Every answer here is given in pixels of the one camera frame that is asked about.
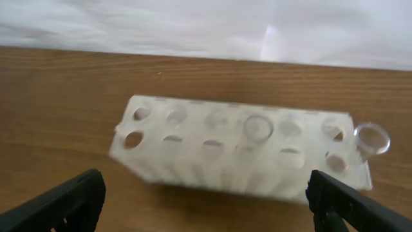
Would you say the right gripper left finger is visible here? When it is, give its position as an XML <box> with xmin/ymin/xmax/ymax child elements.
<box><xmin>0</xmin><ymin>168</ymin><xmax>106</xmax><ymax>232</ymax></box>

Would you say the clear test tube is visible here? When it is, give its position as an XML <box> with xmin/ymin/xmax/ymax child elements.
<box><xmin>353</xmin><ymin>121</ymin><xmax>392</xmax><ymax>162</ymax></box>
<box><xmin>241</xmin><ymin>113</ymin><xmax>276</xmax><ymax>146</ymax></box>

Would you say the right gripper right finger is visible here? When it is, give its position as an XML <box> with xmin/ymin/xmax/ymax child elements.
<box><xmin>304</xmin><ymin>169</ymin><xmax>412</xmax><ymax>232</ymax></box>

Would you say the white test tube rack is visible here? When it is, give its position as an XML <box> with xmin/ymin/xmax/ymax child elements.
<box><xmin>108</xmin><ymin>93</ymin><xmax>374</xmax><ymax>206</ymax></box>

